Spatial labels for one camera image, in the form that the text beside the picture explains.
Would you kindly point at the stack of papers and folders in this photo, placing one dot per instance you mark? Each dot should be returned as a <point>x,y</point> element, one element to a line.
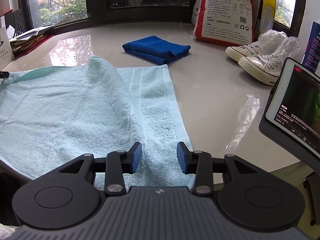
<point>28,41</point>

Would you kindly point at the red white rice bag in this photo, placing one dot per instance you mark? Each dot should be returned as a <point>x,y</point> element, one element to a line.
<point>224,22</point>

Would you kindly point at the folded dark blue towel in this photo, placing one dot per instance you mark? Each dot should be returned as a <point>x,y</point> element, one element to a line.
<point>156,50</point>

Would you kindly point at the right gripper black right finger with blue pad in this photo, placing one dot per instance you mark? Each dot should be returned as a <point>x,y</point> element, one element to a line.
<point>198,163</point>

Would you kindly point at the white sneaker far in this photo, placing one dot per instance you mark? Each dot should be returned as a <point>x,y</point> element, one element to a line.
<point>265,45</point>

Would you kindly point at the white book with portrait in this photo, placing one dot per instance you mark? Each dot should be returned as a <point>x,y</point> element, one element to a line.
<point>6,54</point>

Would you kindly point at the white sneaker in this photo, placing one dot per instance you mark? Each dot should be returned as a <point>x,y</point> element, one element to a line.
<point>265,45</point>
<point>267,68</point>

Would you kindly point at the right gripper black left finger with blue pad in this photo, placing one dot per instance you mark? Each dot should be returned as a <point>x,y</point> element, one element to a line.
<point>118,163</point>

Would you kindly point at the tablet with dark case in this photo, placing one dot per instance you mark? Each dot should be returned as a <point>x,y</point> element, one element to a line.
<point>291,116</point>

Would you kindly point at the white sneaker near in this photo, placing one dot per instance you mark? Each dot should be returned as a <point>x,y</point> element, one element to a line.
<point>267,68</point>

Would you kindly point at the blue printed card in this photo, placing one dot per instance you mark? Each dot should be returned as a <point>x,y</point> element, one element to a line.
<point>311,56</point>

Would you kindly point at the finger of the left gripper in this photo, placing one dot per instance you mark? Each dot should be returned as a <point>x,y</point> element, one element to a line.
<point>4,74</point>

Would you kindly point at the light blue terry towel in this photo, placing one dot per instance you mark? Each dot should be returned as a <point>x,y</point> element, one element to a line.
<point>52,115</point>

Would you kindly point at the black mesh file rack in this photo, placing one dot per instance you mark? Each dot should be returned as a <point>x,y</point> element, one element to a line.
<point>14,23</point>

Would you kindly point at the yellow black box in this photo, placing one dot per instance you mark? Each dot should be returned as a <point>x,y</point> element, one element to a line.
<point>264,14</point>

